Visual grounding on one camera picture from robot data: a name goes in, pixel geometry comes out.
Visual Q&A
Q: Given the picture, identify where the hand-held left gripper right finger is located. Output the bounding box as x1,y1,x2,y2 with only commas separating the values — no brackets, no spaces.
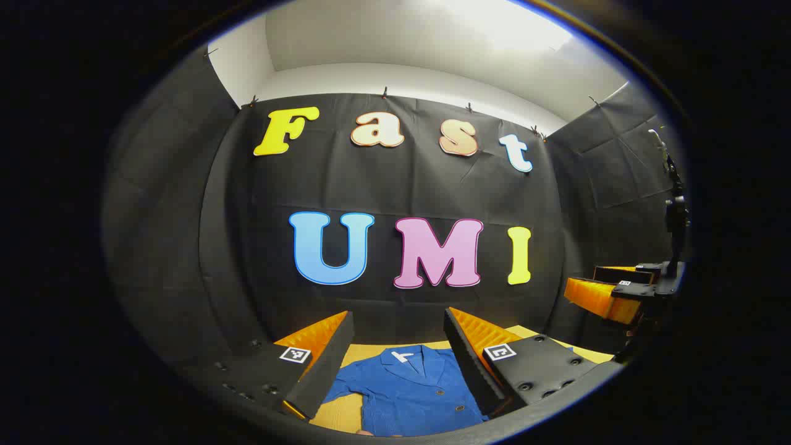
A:
443,307,622,418

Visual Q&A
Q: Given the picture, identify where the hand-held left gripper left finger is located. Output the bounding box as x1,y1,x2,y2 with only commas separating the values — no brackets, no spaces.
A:
207,310,355,421

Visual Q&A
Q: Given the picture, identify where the blue knit jacket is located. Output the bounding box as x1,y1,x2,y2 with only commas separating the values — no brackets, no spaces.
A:
321,344,490,438

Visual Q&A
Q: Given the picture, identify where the black backdrop cloth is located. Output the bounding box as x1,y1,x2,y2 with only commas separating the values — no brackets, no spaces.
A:
102,46,690,371

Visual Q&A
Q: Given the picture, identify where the row of black cloth clips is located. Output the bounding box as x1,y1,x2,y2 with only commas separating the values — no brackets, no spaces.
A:
204,48,603,140

